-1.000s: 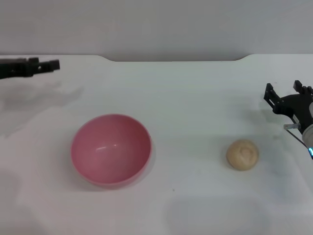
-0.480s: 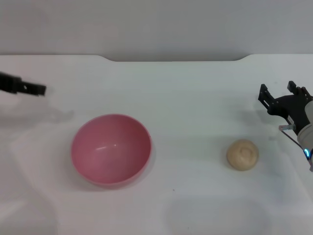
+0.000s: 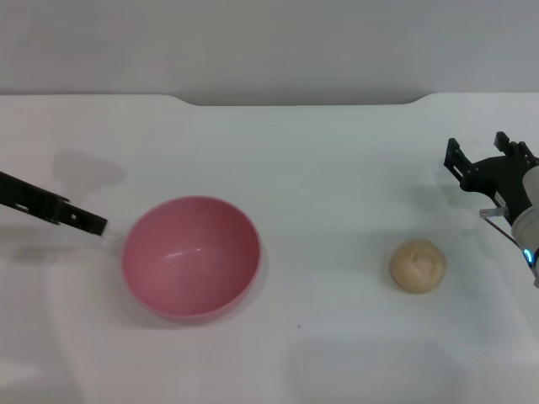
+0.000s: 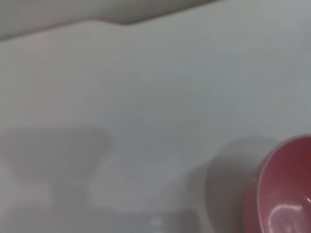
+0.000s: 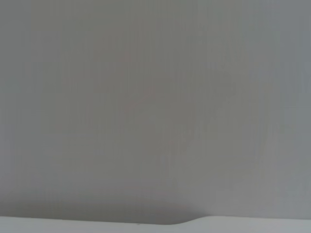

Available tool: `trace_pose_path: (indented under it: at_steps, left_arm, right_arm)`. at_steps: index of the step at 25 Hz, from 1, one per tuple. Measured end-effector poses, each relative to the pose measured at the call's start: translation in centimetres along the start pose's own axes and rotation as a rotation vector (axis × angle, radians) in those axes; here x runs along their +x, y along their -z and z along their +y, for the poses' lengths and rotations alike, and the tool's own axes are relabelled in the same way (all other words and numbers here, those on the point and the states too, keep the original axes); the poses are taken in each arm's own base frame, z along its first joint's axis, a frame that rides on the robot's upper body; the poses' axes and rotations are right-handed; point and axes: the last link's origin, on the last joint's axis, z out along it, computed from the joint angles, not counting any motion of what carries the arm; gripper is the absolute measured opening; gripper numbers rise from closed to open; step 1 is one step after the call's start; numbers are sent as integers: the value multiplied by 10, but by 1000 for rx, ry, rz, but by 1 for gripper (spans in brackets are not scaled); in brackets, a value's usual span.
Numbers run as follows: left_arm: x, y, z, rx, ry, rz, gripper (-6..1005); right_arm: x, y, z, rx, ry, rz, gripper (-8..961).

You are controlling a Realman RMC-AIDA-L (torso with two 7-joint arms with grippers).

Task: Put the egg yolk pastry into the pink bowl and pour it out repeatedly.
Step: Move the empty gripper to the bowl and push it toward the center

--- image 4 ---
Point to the pink bowl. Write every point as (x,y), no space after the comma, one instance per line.
(284,189)

